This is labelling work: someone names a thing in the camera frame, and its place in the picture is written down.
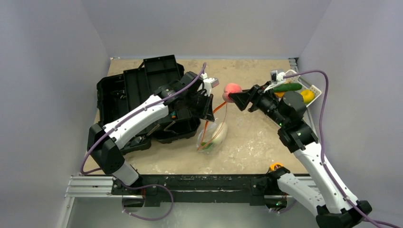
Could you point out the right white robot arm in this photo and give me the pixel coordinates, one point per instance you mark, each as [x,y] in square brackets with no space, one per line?
[333,205]

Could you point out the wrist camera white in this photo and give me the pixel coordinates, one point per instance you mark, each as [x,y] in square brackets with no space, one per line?
[208,84]
[276,79]

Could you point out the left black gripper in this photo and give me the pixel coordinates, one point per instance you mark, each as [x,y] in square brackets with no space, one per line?
[206,112]

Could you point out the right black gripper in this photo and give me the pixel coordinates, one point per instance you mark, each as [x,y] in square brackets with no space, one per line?
[254,99]

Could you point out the pink peach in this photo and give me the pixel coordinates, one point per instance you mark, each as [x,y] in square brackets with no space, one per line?
[230,89]

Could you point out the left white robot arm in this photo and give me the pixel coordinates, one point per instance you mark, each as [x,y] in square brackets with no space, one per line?
[105,142]

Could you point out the orange carrot pieces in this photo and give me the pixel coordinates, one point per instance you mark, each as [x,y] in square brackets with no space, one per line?
[279,94]

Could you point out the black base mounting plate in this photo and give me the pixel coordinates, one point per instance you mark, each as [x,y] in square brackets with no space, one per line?
[252,189]

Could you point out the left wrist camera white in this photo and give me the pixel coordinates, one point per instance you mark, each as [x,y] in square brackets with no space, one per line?
[208,84]

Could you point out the clear zip bag orange zipper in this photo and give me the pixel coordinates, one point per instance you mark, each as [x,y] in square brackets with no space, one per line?
[204,137]

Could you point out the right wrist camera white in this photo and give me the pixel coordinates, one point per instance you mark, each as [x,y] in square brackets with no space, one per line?
[276,79]

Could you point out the aluminium frame rail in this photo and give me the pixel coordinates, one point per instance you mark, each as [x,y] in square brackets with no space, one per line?
[103,186]

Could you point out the black toolbox tray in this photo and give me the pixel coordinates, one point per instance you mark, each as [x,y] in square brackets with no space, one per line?
[141,82]

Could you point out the yellow orange fruit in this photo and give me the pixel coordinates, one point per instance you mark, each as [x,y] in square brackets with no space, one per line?
[308,96]

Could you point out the green cucumber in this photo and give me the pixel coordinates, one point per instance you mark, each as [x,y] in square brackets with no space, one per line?
[287,87]

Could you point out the orange emergency button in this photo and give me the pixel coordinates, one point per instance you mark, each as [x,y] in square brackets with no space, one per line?
[275,166]

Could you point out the black plastic toolbox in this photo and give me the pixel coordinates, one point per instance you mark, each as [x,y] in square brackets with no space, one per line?
[112,104]

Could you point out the white plastic basket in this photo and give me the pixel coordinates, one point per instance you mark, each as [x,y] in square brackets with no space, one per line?
[293,77]

